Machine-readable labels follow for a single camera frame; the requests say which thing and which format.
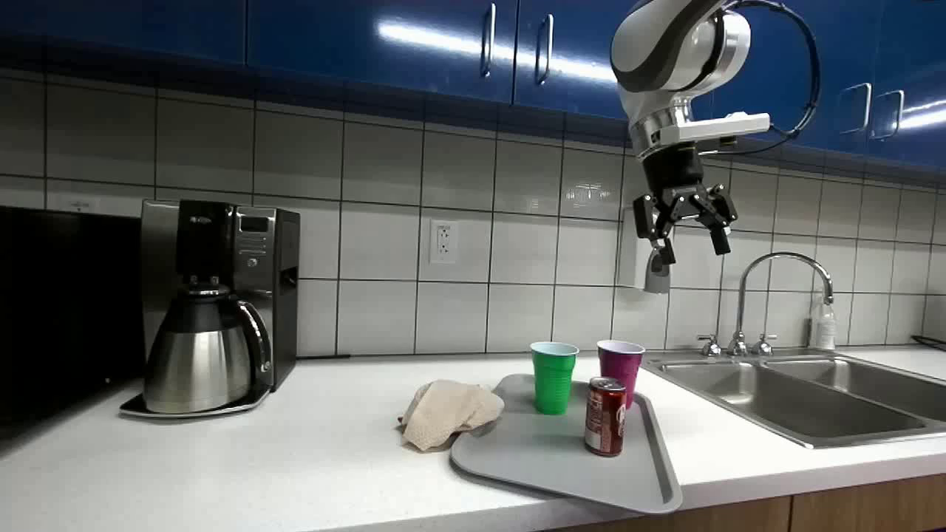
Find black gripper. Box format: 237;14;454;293
633;145;738;266

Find magenta plastic cup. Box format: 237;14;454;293
597;339;645;405

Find green plastic cup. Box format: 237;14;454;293
528;342;577;413

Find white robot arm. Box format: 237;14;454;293
608;0;770;271

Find grey plastic tray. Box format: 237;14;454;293
449;371;681;515

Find chrome faucet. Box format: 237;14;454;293
695;249;840;361

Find clear soap bottle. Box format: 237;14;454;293
806;302;834;349

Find red soda can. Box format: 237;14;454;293
585;377;625;457

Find stainless steel double sink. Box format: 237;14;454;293
646;351;946;448

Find blue upper cabinets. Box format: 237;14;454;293
0;0;942;175

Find beige cloth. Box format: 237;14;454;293
399;377;504;453

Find black steel coffee maker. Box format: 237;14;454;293
121;200;302;420

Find steel coffee carafe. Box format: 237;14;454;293
140;290;271;417

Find black microwave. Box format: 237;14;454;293
0;207;143;441

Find white wall soap dispenser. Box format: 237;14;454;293
618;210;670;293

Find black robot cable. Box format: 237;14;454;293
699;0;823;163

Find white wall outlet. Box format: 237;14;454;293
427;219;458;266

